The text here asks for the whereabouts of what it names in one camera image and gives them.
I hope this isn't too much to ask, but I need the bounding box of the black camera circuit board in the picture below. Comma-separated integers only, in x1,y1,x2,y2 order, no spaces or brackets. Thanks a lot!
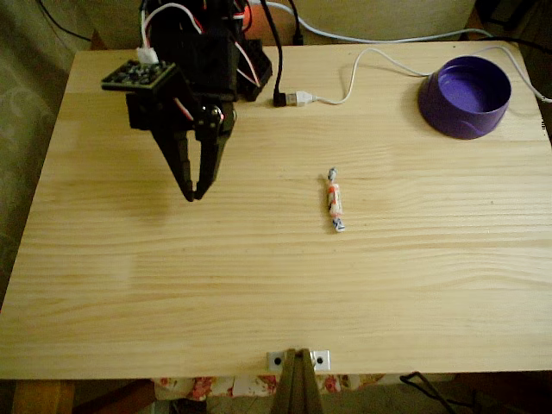
101,60,179,92

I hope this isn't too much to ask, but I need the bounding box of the black USB cable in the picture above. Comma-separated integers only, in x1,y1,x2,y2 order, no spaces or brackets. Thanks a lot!
257,0,289,109

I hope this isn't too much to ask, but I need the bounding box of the thin black cable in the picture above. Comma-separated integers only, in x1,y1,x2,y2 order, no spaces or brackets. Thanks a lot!
37,0,92,43

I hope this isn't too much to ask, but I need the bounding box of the red white camera wire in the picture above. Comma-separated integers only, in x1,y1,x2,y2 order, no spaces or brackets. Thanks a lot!
136,2,204,65

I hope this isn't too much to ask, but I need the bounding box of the floral cloth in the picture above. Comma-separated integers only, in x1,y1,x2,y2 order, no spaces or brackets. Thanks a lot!
152,373,386,403

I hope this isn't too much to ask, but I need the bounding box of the grey cable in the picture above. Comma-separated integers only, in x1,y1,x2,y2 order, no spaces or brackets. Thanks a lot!
258,0,495,45

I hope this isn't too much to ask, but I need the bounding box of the white red blue candy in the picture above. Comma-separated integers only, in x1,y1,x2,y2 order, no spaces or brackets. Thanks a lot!
325,166,348,235

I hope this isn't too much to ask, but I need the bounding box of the metal bracket with screws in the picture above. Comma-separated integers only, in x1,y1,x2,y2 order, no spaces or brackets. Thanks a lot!
266,349,332,373

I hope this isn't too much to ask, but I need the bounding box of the looped black cable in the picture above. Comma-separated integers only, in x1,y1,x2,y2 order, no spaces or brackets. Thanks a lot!
398,371,478,414

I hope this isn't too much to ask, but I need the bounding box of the white USB cable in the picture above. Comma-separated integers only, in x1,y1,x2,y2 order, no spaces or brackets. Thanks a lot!
285,46,552,107

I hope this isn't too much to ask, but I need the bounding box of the brown camera stand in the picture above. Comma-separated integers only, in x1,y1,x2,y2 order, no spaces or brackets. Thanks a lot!
273,348,325,414

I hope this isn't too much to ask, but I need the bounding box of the purple plastic bowl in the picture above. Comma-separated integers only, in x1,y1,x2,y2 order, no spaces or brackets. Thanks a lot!
417,54,513,141

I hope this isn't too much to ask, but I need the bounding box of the short black cable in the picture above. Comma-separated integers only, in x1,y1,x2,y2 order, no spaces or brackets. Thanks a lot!
286,0,304,46

